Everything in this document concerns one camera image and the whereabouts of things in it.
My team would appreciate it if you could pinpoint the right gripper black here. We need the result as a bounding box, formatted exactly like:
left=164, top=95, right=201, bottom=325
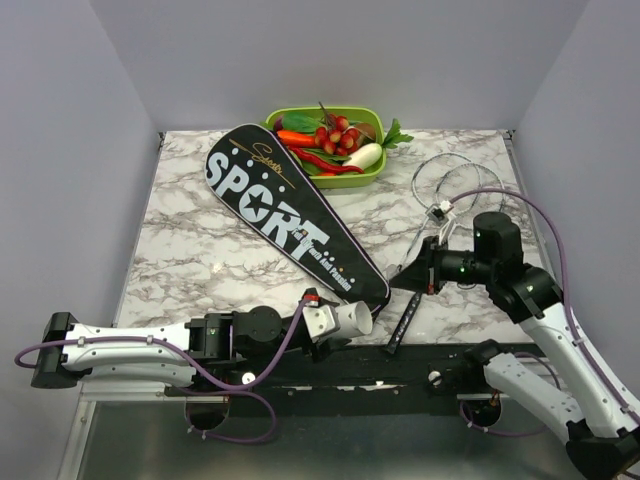
left=389, top=234, right=496, bottom=294

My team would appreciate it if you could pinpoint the white shuttlecock tube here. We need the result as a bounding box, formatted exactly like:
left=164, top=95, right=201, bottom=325
left=332, top=301, right=373, bottom=339

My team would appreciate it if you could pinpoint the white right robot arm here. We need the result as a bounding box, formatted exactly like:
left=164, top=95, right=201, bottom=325
left=391, top=212, right=639, bottom=479

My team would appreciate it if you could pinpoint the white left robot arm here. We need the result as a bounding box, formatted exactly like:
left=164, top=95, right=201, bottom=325
left=31, top=301, right=363, bottom=395

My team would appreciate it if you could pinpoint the white toy radish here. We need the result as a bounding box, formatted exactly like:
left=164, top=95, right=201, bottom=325
left=343, top=143, right=384, bottom=170

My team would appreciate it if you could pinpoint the green plastic basket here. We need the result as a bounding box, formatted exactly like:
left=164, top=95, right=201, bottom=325
left=261, top=104, right=403, bottom=189

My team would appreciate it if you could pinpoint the red toy chili pepper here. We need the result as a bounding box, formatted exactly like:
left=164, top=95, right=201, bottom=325
left=289, top=147, right=364, bottom=174

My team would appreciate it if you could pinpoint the brown toy mushroom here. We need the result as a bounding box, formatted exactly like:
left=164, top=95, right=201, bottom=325
left=355, top=123, right=376, bottom=142

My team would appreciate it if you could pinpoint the red toy cherry bunch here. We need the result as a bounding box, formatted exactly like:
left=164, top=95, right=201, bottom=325
left=314, top=104, right=360, bottom=157

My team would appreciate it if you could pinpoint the orange toy carrot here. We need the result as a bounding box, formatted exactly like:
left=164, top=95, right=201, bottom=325
left=276, top=130, right=317, bottom=148

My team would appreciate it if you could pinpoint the black racket cover bag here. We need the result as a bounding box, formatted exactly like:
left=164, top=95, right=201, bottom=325
left=204, top=124, right=391, bottom=314

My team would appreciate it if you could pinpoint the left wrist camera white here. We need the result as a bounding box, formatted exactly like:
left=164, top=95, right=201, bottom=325
left=302, top=305, right=340, bottom=343

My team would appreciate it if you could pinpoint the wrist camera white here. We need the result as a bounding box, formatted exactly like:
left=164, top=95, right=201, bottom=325
left=302, top=305, right=340, bottom=343
left=427, top=200, right=456, bottom=245

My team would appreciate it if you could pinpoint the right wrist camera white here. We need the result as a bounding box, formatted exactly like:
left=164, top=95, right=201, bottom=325
left=427, top=200, right=456, bottom=245

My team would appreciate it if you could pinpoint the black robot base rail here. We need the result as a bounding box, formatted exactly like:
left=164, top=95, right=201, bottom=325
left=186, top=344, right=491, bottom=428

